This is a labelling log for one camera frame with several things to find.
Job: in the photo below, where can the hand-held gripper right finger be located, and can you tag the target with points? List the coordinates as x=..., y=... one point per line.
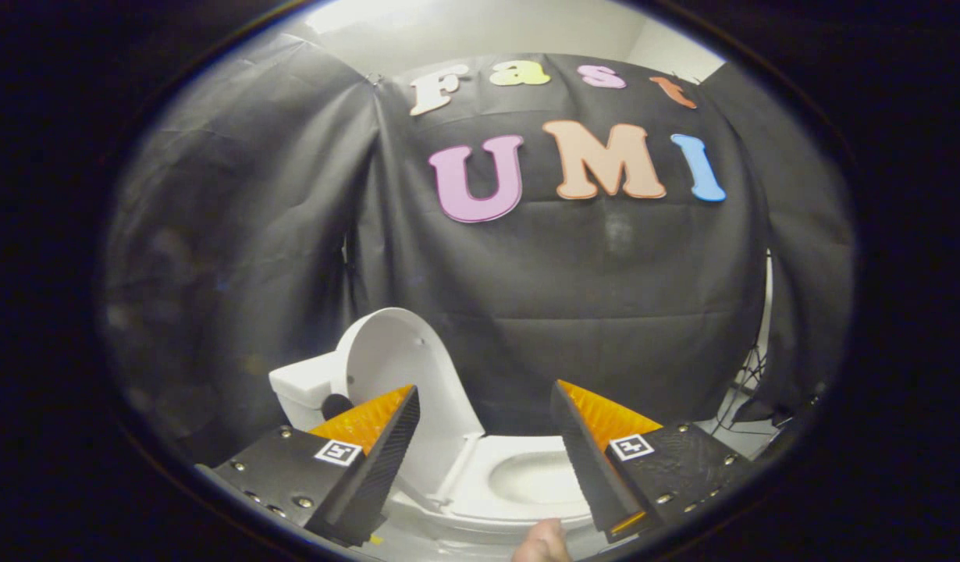
x=585, y=457

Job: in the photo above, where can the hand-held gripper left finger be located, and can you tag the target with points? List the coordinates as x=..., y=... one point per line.
x=382, y=460

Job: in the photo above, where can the black backdrop cloth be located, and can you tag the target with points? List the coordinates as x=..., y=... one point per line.
x=566, y=273

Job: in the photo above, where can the white toilet lid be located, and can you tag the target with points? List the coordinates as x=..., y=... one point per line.
x=402, y=351

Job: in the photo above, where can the black tripod stand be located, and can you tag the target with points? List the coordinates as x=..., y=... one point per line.
x=753, y=367

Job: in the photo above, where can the white toilet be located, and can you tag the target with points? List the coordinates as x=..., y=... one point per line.
x=300, y=386

